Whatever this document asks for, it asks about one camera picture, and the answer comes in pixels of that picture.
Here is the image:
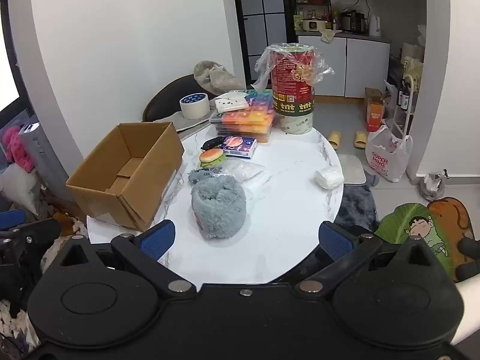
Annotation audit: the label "orange cardboard box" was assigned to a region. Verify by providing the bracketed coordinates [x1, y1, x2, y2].
[364, 88, 385, 133]

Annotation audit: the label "grey air purifier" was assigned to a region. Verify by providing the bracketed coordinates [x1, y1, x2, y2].
[19, 115, 73, 202]

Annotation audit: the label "blue denim fabric piece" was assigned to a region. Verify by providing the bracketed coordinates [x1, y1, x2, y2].
[188, 167, 223, 185]

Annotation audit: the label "cartoon character floor mat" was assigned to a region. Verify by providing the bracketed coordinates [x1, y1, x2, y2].
[375, 197, 474, 282]

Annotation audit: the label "colourful bead organizer boxes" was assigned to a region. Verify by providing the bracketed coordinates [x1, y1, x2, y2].
[209, 89, 275, 143]

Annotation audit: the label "clear plastic bag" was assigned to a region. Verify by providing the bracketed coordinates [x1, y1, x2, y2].
[220, 158, 271, 194]

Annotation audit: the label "grey fluffy plush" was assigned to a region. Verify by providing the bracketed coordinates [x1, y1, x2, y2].
[191, 175, 247, 240]

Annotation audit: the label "grey knitted mat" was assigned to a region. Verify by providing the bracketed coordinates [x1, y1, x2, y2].
[173, 112, 212, 133]

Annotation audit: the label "beige cloth on chair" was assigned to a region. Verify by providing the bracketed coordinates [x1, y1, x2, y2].
[193, 60, 246, 96]

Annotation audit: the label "white wire rack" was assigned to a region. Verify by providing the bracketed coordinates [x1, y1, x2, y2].
[391, 74, 415, 138]

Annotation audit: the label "white kitchen cabinet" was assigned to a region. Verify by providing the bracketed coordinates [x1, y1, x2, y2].
[298, 33, 391, 98]

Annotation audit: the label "black chair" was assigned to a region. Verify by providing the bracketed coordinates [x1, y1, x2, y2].
[142, 74, 216, 122]

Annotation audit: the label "white shopping bag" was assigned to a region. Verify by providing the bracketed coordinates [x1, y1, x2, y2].
[365, 125, 413, 183]

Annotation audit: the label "white rice cooker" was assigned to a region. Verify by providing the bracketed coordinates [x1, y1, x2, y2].
[303, 19, 327, 33]

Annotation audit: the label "dark grey fluffy rug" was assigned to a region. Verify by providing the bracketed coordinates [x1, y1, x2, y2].
[334, 184, 379, 233]

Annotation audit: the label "red snack canister in plastic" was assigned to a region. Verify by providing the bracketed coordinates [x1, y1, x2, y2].
[252, 43, 335, 135]

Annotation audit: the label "white card packet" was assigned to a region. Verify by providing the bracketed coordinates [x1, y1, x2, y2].
[214, 91, 249, 114]

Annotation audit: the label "pink plush toy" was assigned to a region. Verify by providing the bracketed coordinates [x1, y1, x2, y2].
[1, 126, 35, 173]

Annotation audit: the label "yellow slipper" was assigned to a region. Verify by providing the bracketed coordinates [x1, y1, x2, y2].
[328, 131, 342, 150]
[354, 131, 367, 150]

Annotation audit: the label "right yellow slipper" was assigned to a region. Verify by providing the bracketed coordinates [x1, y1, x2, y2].
[354, 131, 367, 150]

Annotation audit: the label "blue planet card box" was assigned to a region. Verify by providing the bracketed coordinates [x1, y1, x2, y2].
[220, 136, 257, 159]

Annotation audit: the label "black stitched fabric pouch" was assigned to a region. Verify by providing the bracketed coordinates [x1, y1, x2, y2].
[201, 136, 224, 151]

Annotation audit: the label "brown cardboard box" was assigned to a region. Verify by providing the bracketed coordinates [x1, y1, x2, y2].
[66, 122, 184, 231]

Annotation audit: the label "left yellow slipper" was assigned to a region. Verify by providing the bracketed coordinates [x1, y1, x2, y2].
[328, 131, 342, 150]

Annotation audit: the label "white electric kettle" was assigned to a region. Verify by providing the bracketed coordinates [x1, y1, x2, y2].
[368, 15, 382, 38]

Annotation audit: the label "white masking tape roll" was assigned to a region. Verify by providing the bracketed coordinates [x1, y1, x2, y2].
[179, 93, 210, 119]

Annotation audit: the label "white floor mat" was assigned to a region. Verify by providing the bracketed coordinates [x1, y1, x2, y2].
[338, 154, 366, 185]

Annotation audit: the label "burger plush toy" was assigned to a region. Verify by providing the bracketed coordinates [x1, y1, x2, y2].
[199, 148, 226, 168]

